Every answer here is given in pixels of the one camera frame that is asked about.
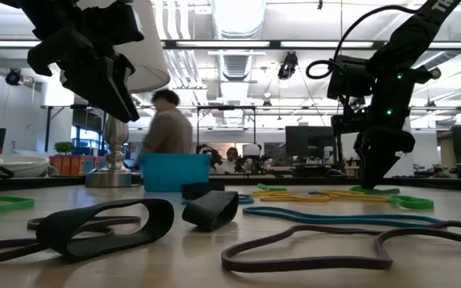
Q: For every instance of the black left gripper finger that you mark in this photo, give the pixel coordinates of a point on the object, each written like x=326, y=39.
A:
x=125, y=70
x=106, y=92

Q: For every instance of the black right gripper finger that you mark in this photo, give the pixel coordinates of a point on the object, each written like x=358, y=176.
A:
x=383, y=164
x=368, y=170

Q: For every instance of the green rubber band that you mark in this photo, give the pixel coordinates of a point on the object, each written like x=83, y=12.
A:
x=374, y=190
x=270, y=188
x=430, y=204
x=28, y=204

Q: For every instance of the thin blue rubber band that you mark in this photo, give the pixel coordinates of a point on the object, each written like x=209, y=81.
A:
x=250, y=201
x=316, y=193

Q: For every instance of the long teal rubber band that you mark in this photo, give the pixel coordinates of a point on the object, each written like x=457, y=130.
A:
x=334, y=219

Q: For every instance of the thin dark purple rubber band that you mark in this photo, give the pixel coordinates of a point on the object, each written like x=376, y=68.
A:
x=14, y=242
x=314, y=264

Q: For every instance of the short wide black rubber band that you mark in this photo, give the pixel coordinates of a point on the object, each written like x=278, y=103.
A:
x=210, y=212
x=198, y=190

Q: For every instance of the large wide black rubber band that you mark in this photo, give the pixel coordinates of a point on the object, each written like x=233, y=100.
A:
x=106, y=245

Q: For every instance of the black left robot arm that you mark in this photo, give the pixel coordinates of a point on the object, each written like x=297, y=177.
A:
x=34, y=10

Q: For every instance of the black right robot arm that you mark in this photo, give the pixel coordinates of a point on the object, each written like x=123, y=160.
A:
x=414, y=36

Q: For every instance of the blue plastic bin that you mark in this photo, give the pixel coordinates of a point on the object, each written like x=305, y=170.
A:
x=174, y=172

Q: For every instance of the white blue canister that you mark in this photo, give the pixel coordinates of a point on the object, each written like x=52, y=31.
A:
x=328, y=154

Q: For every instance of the small background potted plant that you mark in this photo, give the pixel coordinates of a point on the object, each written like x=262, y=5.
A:
x=63, y=148

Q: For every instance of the person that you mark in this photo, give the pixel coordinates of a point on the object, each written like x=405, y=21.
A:
x=230, y=160
x=168, y=128

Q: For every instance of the blue cardboard box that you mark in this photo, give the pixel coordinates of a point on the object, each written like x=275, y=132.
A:
x=88, y=164

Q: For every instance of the orange cardboard box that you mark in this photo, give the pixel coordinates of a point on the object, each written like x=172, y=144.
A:
x=77, y=166
x=57, y=166
x=67, y=166

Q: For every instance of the white shade silver table lamp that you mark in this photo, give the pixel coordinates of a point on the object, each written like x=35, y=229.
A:
x=114, y=176

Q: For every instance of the white ceramic bowl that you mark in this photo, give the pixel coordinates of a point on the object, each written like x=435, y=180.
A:
x=18, y=166

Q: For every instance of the white dome lamp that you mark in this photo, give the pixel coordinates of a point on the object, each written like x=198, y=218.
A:
x=251, y=150

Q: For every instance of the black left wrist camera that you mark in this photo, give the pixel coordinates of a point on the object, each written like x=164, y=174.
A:
x=114, y=24

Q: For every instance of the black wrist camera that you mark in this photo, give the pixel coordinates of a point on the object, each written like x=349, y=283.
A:
x=114, y=24
x=348, y=78

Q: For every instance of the black round mounted camera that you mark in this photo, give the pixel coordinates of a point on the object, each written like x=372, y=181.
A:
x=435, y=73
x=13, y=77

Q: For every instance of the black background table frame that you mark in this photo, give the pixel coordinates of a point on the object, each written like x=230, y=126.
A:
x=48, y=128

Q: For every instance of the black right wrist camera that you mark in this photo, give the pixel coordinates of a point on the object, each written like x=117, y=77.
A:
x=348, y=78

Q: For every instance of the black background station frame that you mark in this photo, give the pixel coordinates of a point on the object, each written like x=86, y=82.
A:
x=226, y=107

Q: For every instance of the black hanging overhead camera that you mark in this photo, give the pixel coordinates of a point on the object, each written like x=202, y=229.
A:
x=287, y=66

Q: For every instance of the black aluminium table frame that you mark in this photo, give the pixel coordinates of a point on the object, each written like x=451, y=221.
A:
x=22, y=184

